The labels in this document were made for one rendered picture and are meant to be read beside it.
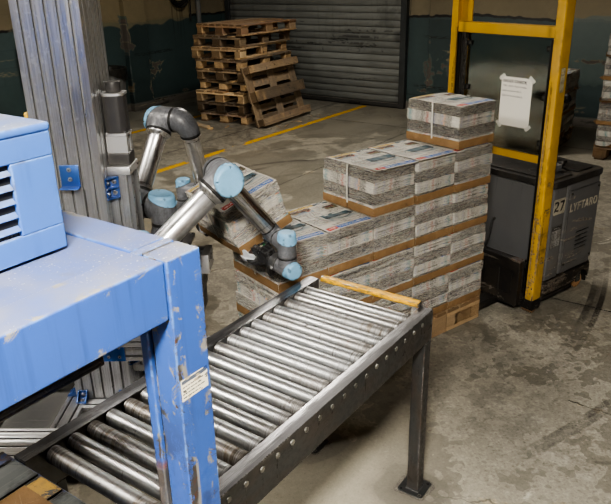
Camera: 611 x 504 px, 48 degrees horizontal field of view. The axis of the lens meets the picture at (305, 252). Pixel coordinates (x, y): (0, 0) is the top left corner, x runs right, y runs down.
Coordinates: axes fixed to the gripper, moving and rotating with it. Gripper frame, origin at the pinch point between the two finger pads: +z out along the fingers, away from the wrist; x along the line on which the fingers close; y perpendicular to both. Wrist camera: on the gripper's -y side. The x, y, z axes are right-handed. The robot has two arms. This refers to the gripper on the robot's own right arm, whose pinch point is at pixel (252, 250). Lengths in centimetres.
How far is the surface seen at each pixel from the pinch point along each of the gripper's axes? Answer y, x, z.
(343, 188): -12, -64, 20
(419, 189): -25, -94, -1
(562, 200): -86, -186, -9
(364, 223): -21, -57, -2
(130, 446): 30, 87, -95
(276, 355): 10, 35, -78
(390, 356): -4, 5, -96
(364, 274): -46, -47, -3
